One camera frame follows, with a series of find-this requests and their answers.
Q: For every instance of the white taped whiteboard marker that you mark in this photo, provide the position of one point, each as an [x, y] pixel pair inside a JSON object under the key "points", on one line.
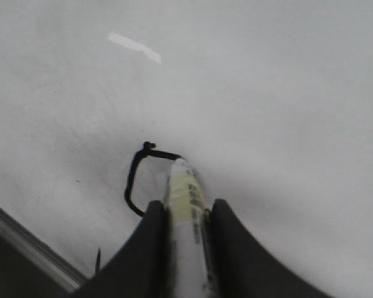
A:
{"points": [[190, 271]]}

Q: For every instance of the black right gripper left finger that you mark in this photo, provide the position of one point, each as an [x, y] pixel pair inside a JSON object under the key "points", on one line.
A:
{"points": [[138, 268]]}

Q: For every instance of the white whiteboard with metal frame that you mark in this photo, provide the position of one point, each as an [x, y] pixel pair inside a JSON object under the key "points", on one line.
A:
{"points": [[270, 101]]}

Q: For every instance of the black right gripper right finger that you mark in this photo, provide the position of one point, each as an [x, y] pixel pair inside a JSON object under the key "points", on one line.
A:
{"points": [[245, 267]]}

